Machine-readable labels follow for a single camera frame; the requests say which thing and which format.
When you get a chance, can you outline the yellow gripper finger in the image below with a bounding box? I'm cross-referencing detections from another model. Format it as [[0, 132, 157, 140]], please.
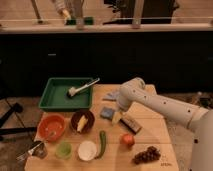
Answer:
[[112, 111, 122, 125]]

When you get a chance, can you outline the blue sponge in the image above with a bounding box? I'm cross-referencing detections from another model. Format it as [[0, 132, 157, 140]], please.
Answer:
[[100, 107, 115, 120]]

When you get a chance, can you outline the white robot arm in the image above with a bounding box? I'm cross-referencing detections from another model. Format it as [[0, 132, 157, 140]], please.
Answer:
[[116, 77, 213, 171]]

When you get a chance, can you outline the green plastic cup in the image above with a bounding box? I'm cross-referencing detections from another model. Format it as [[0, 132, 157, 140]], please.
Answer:
[[55, 141, 72, 159]]

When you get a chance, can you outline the metal measuring cup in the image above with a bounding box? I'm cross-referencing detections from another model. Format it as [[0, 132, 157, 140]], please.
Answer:
[[31, 141, 47, 159]]

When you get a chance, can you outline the blue folded cloth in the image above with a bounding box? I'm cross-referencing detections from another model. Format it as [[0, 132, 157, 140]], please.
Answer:
[[103, 90, 119, 101]]

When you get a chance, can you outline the black brown eraser block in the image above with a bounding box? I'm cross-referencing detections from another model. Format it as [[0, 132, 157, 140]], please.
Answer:
[[120, 115, 142, 134]]

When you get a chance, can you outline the green chili pepper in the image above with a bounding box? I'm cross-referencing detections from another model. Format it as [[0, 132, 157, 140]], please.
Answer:
[[96, 130, 107, 159]]

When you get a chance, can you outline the red tomato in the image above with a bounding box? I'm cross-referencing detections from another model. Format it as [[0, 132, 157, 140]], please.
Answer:
[[120, 134, 135, 147]]

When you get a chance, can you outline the yellow banana piece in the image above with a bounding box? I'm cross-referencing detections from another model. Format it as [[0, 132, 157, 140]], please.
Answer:
[[77, 116, 88, 132]]

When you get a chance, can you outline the dark brown bowl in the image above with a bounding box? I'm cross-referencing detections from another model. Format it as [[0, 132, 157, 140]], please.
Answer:
[[70, 110, 95, 134]]

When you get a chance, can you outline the dark grape bunch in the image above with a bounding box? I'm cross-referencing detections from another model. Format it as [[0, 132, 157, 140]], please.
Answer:
[[132, 146, 161, 164]]

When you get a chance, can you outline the green plastic tray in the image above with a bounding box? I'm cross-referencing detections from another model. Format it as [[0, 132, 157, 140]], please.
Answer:
[[39, 77, 93, 112]]

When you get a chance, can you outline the orange plastic bowl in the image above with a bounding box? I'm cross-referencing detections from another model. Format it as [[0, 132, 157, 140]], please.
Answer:
[[37, 114, 66, 142]]

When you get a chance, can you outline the black tripod leg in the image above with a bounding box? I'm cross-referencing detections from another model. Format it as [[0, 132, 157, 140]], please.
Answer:
[[0, 103, 37, 136]]

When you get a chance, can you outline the silver fork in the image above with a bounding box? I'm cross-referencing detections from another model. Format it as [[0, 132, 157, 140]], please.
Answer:
[[16, 148, 39, 162]]

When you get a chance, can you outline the dish brush with metal handle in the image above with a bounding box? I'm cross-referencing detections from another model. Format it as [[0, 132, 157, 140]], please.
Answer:
[[67, 78, 99, 97]]

